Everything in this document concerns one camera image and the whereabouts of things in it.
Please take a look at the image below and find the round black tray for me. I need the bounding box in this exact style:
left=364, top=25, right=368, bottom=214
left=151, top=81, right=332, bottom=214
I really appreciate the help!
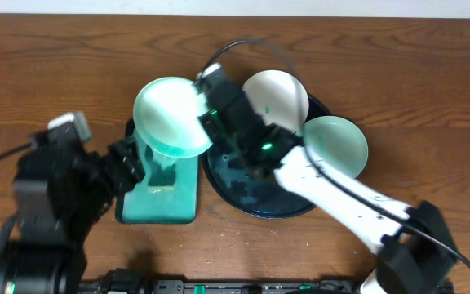
left=201, top=92, right=340, bottom=220

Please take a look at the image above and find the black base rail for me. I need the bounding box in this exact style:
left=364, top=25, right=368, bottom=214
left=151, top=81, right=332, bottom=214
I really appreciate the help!
left=78, top=268, right=360, bottom=294

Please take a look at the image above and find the white plate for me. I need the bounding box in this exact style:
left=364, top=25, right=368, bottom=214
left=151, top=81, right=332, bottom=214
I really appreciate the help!
left=242, top=70, right=309, bottom=133

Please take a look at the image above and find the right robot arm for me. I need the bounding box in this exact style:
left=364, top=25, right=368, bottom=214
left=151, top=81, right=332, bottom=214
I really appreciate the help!
left=195, top=78, right=462, bottom=293

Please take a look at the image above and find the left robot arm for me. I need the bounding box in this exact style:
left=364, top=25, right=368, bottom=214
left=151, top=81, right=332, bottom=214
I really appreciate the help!
left=0, top=127, right=144, bottom=293

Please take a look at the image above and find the pale green plate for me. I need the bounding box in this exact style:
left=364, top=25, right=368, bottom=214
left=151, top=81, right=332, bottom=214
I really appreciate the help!
left=133, top=77, right=212, bottom=158
left=302, top=116, right=369, bottom=178

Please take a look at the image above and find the green and yellow sponge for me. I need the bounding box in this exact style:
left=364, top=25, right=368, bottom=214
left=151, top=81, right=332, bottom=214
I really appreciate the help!
left=148, top=162, right=176, bottom=189

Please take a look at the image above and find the rectangular tray with green water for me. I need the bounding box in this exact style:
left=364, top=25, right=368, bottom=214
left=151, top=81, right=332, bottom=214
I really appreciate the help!
left=115, top=119, right=199, bottom=225

